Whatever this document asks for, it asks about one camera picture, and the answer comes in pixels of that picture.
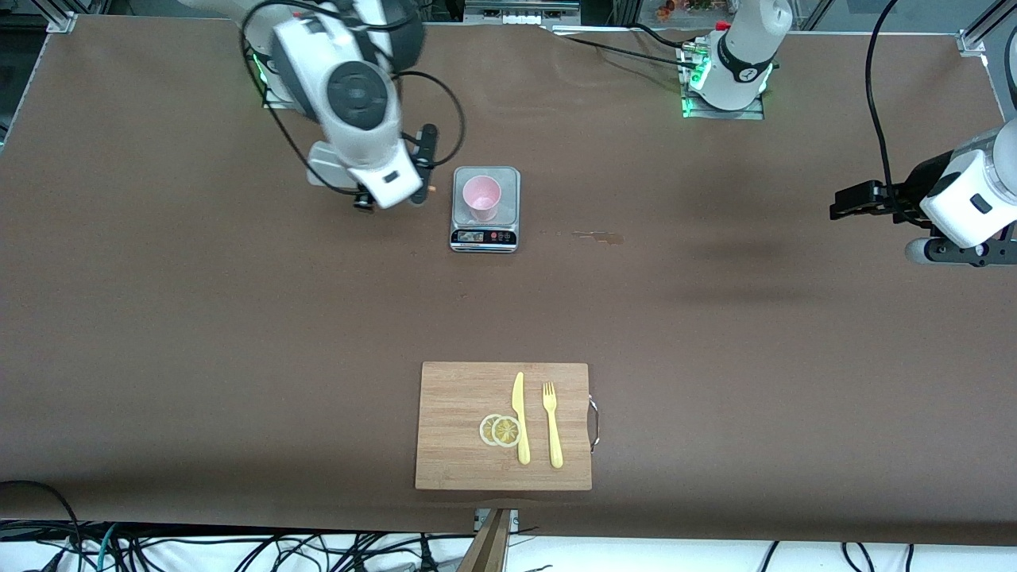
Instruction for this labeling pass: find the pink plastic cup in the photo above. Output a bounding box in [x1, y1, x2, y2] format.
[462, 175, 503, 224]

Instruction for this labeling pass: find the silver digital kitchen scale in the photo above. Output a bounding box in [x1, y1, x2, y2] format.
[450, 165, 522, 254]

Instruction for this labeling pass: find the brown table cover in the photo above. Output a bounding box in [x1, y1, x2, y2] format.
[0, 14, 1017, 547]

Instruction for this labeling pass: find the wooden cutting board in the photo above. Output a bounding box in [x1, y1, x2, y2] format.
[415, 361, 601, 492]

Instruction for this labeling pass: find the yellow plastic knife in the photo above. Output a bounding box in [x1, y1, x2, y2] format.
[512, 372, 532, 466]

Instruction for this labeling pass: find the yellow plastic fork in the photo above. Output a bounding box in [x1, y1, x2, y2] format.
[542, 382, 564, 469]

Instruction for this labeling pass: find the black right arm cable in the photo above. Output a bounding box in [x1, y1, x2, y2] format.
[238, 0, 467, 196]

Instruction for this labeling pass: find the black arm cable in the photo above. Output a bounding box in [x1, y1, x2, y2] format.
[864, 0, 907, 203]
[238, 0, 467, 196]

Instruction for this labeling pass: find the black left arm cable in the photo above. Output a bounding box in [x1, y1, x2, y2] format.
[864, 0, 907, 203]

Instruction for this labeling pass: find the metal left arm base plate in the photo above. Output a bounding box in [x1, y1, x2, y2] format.
[677, 44, 767, 121]

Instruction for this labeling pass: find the aluminium frame corner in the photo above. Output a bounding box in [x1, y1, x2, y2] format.
[44, 0, 79, 34]
[957, 0, 1017, 55]

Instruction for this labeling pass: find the black cable on table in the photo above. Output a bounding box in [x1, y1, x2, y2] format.
[547, 22, 694, 66]

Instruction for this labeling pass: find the wooden post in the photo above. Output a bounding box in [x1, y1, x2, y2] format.
[455, 508, 514, 572]

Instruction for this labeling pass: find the teal floor cable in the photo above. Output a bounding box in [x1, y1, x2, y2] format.
[94, 523, 120, 572]

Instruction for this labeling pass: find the black looped floor cable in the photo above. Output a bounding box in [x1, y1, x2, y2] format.
[0, 480, 88, 572]

